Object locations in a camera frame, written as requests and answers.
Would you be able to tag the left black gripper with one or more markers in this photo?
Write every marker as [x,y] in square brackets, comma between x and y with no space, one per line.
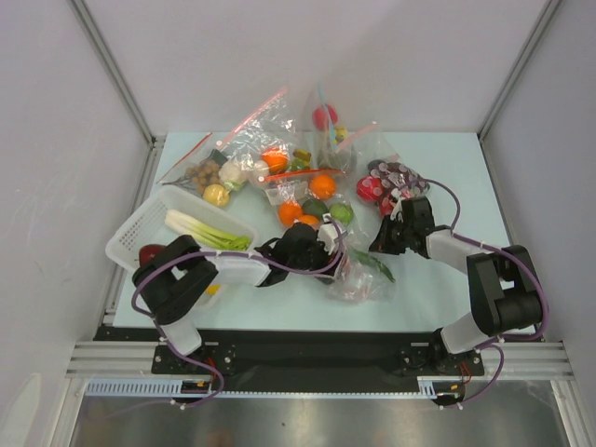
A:
[325,257]

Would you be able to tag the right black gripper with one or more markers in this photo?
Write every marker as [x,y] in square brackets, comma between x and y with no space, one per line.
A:
[388,237]

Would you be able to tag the clear pink zip bag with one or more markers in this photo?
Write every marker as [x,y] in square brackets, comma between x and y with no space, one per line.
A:
[359,283]

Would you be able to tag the fake yellow lemon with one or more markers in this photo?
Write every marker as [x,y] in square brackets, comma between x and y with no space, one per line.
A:
[212,289]

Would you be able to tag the fake celery stalk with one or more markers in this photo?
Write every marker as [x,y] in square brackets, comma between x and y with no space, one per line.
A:
[185,225]

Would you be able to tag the fake dark red apple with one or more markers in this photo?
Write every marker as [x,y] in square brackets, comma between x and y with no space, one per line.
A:
[148,252]

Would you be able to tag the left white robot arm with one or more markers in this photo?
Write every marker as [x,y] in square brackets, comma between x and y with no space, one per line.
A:
[169,285]

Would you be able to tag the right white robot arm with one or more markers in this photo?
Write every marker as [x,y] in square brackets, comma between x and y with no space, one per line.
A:
[504,291]

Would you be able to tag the fake orange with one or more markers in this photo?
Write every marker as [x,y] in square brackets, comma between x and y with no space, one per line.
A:
[311,220]
[322,186]
[289,212]

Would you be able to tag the fake green chili pepper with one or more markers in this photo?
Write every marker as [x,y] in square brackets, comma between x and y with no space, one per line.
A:
[366,259]

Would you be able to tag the fake green guava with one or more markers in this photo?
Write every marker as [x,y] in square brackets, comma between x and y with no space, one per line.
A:
[342,213]

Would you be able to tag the fake dark green avocado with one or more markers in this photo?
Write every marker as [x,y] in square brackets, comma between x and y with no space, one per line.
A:
[314,207]

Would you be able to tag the pink dotted zip bag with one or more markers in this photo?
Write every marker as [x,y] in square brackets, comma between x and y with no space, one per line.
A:
[387,182]

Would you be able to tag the orange zip fruit bag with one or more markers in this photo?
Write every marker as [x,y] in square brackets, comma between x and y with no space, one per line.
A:
[294,186]

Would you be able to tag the blue zip bag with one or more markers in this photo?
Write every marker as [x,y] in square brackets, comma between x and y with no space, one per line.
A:
[327,132]

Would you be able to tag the fake yellow round fruit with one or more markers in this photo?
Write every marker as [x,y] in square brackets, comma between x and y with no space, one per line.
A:
[217,195]

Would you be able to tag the fake cauliflower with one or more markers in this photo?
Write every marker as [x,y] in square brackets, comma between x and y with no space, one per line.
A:
[232,176]

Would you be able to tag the large clear red-zip bag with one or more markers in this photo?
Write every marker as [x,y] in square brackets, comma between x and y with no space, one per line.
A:
[271,125]

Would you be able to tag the fake longan bunch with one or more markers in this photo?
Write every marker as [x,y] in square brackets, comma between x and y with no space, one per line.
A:
[199,176]

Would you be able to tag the red zip longan bag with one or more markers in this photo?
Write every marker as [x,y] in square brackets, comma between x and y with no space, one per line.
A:
[206,149]

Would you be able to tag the white plastic basket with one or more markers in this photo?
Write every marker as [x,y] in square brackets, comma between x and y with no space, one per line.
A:
[147,225]

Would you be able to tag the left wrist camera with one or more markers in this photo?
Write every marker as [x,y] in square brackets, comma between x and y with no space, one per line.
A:
[331,234]

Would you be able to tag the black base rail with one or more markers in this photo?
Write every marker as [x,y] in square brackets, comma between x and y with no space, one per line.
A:
[330,358]

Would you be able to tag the white cable duct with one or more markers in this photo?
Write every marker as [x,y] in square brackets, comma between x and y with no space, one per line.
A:
[194,389]

